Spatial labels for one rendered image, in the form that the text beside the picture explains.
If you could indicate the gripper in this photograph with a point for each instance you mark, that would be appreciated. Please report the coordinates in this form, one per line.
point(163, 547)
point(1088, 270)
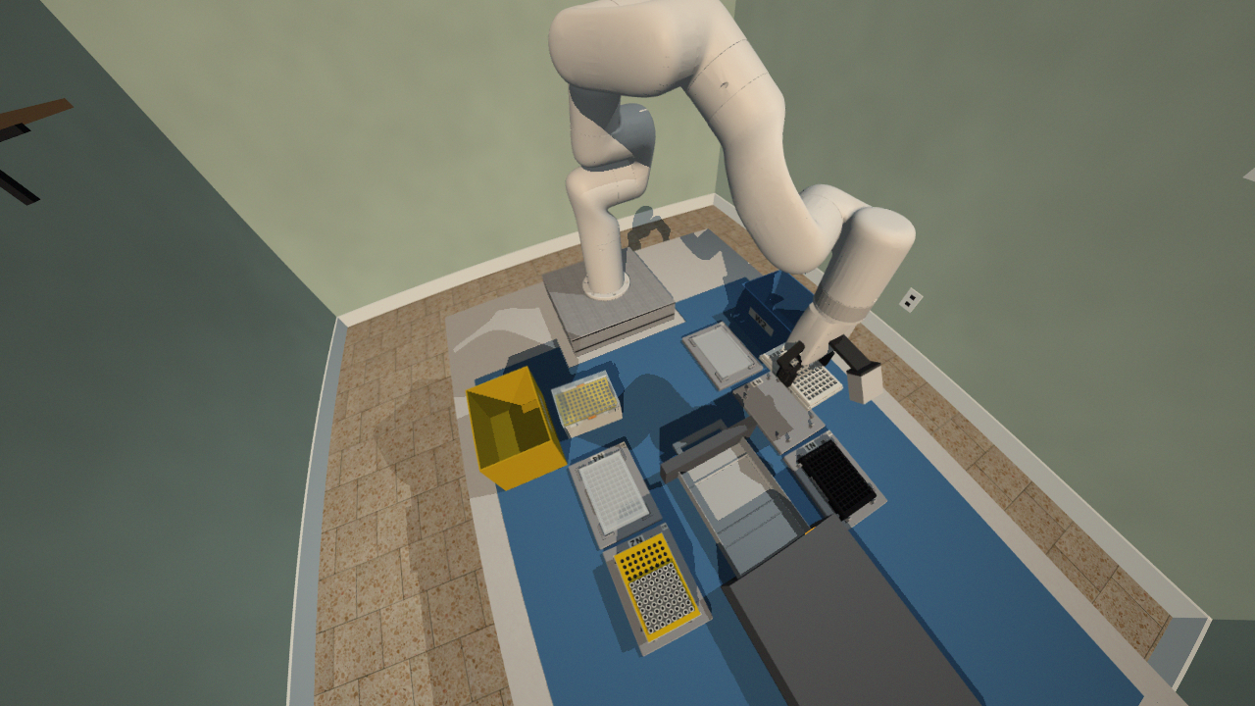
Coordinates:
point(811, 335)

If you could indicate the blue bench mat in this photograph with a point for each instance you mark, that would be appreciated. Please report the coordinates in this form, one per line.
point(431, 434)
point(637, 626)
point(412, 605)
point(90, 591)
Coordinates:
point(1002, 631)

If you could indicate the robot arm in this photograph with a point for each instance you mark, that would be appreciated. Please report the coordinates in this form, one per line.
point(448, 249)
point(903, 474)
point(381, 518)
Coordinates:
point(650, 48)

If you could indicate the blue box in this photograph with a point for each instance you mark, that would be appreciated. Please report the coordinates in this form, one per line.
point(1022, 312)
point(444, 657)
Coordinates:
point(784, 295)

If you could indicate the yellow open-top bin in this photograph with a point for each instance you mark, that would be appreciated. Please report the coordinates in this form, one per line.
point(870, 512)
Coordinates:
point(506, 421)

